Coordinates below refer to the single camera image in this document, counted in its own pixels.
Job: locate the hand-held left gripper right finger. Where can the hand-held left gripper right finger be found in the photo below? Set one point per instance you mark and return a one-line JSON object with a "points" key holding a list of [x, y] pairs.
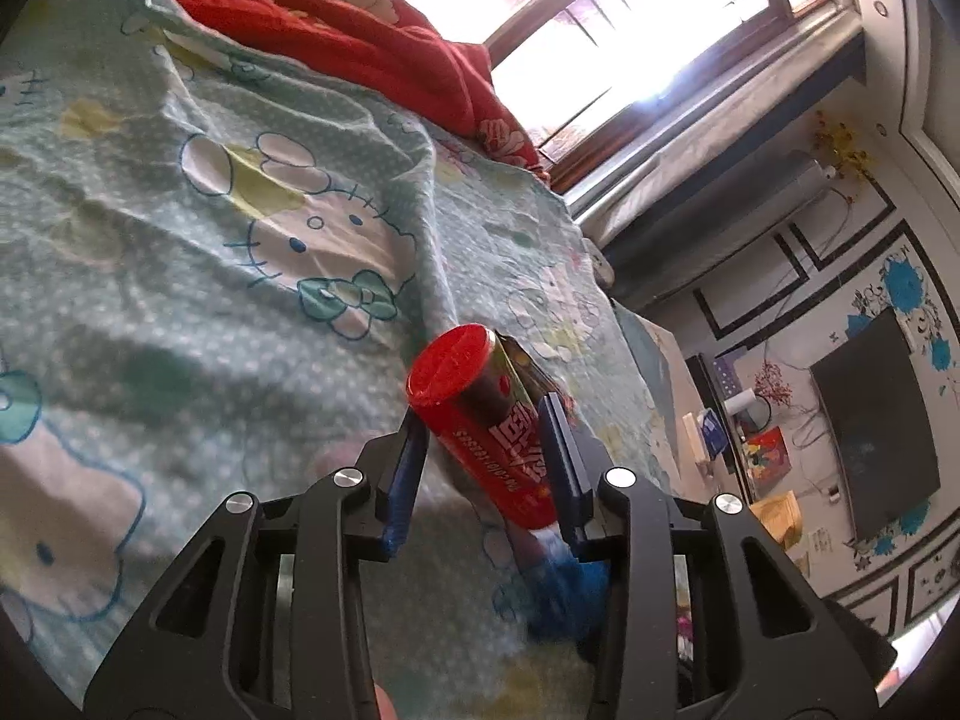
{"points": [[559, 465]]}

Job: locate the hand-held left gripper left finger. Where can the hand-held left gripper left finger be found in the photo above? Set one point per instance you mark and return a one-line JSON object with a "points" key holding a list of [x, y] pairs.
{"points": [[409, 480]]}

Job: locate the red cylindrical can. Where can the red cylindrical can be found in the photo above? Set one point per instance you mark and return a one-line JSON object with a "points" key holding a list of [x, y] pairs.
{"points": [[480, 420]]}

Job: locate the dark printed box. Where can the dark printed box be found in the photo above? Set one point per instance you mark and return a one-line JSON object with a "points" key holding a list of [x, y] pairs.
{"points": [[525, 367]]}

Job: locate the blue plastic wrapper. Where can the blue plastic wrapper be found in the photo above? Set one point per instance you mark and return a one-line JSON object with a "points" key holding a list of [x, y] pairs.
{"points": [[559, 592]]}

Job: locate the white coffee table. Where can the white coffee table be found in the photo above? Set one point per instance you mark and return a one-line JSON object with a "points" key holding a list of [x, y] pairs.
{"points": [[660, 367]]}

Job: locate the blue tissue pack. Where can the blue tissue pack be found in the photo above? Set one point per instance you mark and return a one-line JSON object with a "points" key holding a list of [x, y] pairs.
{"points": [[712, 431]]}

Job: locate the dark television stand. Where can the dark television stand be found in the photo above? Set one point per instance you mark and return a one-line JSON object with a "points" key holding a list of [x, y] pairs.
{"points": [[705, 375]]}

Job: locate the white vase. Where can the white vase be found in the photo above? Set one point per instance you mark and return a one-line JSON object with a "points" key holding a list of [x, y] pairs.
{"points": [[739, 401]]}

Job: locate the purple box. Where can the purple box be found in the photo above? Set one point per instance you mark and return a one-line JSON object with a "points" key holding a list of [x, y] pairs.
{"points": [[729, 373]]}

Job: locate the red colourful box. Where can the red colourful box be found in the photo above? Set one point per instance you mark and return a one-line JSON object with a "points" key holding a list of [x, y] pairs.
{"points": [[765, 454]]}

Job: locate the yellow paper bag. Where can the yellow paper bag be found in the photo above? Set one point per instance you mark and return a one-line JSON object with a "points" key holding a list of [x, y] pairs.
{"points": [[776, 517]]}

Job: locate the brown framed window door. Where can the brown framed window door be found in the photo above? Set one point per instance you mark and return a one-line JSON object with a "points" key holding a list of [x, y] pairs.
{"points": [[581, 154]]}

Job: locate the grey standing air conditioner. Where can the grey standing air conditioner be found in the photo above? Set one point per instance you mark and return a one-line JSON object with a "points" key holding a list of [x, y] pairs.
{"points": [[750, 217]]}

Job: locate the black flat television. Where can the black flat television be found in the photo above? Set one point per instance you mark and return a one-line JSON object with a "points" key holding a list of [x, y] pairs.
{"points": [[877, 427]]}

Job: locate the white and dark curtain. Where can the white and dark curtain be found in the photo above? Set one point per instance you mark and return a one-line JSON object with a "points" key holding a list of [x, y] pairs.
{"points": [[675, 157]]}

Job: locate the light green cartoon blanket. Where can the light green cartoon blanket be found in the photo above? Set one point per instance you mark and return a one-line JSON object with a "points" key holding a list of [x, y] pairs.
{"points": [[150, 240]]}

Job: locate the yellow artificial flowers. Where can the yellow artificial flowers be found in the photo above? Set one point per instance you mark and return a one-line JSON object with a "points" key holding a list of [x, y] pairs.
{"points": [[844, 146]]}

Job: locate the red floral blanket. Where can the red floral blanket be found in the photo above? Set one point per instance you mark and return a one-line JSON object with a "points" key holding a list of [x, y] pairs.
{"points": [[337, 15]]}

